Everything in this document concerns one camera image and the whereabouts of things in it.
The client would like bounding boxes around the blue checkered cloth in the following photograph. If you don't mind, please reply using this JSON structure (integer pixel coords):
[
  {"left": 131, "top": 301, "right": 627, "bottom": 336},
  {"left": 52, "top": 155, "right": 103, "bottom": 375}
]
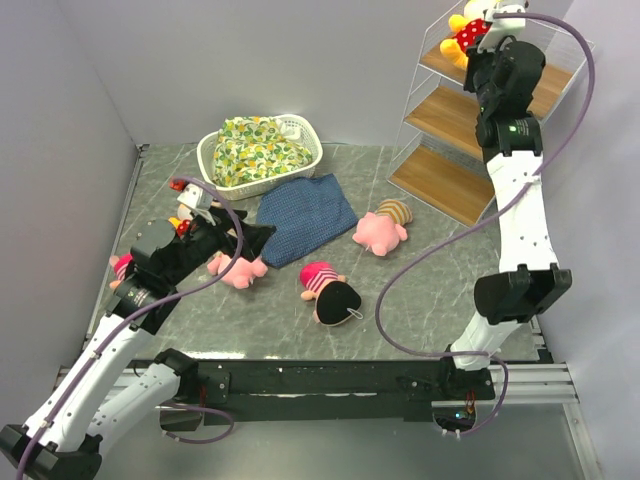
[{"left": 256, "top": 174, "right": 358, "bottom": 268}]

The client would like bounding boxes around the black-haired doll pink skirt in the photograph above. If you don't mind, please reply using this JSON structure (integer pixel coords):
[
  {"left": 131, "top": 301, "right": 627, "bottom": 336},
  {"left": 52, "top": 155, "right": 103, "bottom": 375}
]
[{"left": 299, "top": 262, "right": 363, "bottom": 327}]

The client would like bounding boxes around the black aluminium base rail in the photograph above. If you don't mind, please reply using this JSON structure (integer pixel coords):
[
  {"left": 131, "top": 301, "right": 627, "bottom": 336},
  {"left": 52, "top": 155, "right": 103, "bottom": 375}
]
[{"left": 49, "top": 344, "right": 581, "bottom": 431}]

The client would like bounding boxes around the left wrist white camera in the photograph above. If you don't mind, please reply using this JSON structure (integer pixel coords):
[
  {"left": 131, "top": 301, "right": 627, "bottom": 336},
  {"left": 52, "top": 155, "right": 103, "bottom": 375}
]
[{"left": 169, "top": 179, "right": 213, "bottom": 220}]

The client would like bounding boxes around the lemon print cloth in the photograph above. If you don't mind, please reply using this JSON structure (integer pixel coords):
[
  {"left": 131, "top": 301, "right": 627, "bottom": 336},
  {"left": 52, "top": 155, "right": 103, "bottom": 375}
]
[{"left": 211, "top": 116, "right": 314, "bottom": 188}]

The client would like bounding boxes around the white plastic laundry basket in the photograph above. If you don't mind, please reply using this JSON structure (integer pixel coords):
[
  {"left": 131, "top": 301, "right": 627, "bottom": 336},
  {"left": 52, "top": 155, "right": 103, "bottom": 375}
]
[{"left": 196, "top": 114, "right": 323, "bottom": 201}]

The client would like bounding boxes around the white wire wooden shelf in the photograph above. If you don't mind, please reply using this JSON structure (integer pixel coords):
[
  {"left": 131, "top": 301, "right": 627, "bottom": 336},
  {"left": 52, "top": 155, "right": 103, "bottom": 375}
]
[{"left": 389, "top": 1, "right": 586, "bottom": 226}]

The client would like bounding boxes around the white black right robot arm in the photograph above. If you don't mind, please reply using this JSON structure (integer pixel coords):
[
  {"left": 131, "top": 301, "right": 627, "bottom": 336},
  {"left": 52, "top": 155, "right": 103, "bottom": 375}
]
[{"left": 257, "top": 37, "right": 572, "bottom": 399}]

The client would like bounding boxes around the pink pig plush striped shirt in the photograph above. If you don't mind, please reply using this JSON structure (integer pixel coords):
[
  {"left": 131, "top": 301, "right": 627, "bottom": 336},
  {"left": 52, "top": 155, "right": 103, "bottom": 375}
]
[{"left": 352, "top": 199, "right": 413, "bottom": 257}]

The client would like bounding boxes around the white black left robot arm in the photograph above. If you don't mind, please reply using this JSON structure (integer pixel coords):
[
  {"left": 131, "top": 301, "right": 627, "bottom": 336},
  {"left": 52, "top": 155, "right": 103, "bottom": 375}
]
[{"left": 1, "top": 207, "right": 273, "bottom": 479}]

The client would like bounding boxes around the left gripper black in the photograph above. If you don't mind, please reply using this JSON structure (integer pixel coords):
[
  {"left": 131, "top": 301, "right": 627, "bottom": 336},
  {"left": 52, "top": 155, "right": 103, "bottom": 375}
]
[{"left": 164, "top": 204, "right": 276, "bottom": 286}]

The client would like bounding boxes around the wrist white camera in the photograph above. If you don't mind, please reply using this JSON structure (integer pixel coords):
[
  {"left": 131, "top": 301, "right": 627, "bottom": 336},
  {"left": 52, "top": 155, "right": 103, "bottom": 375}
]
[
  {"left": 169, "top": 179, "right": 213, "bottom": 220},
  {"left": 477, "top": 0, "right": 529, "bottom": 53}
]

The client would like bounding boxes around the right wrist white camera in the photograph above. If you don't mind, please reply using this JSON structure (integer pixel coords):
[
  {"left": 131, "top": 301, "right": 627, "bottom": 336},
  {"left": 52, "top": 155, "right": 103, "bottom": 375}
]
[{"left": 477, "top": 0, "right": 529, "bottom": 53}]

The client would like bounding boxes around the yellow bear plush polka dot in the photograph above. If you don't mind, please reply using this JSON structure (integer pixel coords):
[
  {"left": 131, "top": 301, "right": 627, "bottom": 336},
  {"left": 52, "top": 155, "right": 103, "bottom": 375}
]
[{"left": 439, "top": 0, "right": 497, "bottom": 70}]

